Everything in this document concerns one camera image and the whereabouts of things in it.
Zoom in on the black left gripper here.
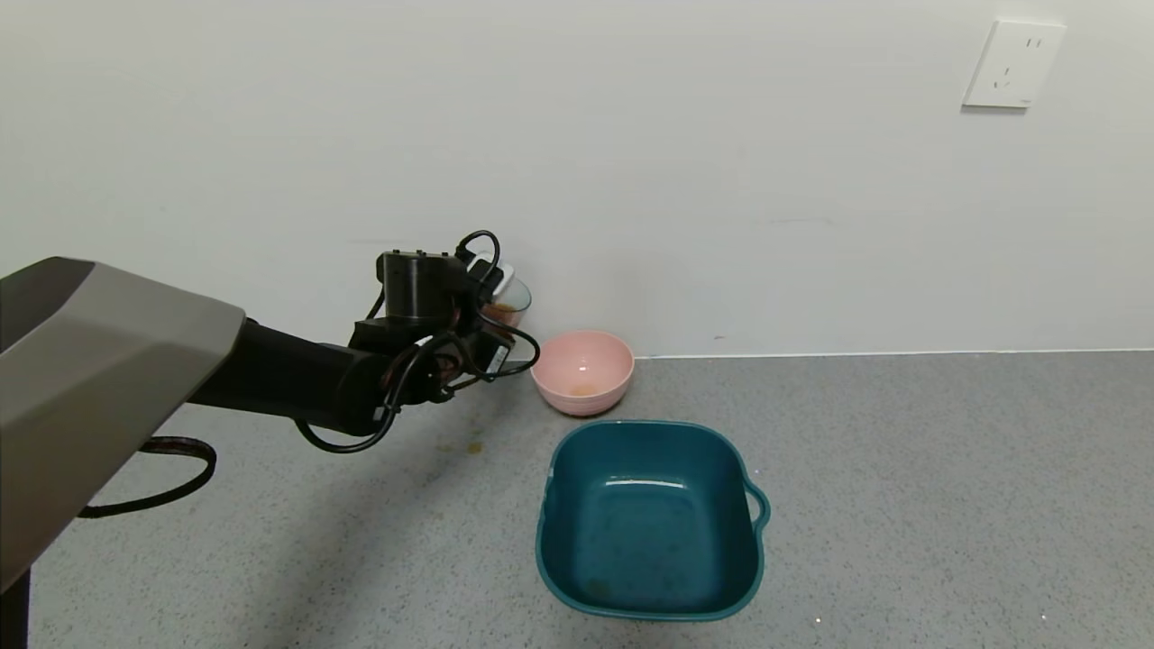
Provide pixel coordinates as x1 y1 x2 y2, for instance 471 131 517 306
463 325 517 377

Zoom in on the translucent blue-green plastic cup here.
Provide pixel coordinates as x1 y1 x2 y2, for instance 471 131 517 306
482 276 533 331

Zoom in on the pink ceramic bowl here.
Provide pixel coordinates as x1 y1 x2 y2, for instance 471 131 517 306
530 330 636 417

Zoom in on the teal square plastic basin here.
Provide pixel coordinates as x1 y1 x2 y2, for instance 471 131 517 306
536 420 770 621

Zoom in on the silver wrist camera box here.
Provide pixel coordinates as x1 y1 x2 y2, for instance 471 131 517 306
469 259 516 306

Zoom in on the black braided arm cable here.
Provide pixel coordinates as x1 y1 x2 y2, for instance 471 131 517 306
79 436 218 519

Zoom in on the white wall power outlet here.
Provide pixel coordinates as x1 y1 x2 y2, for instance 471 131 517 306
962 20 1067 110

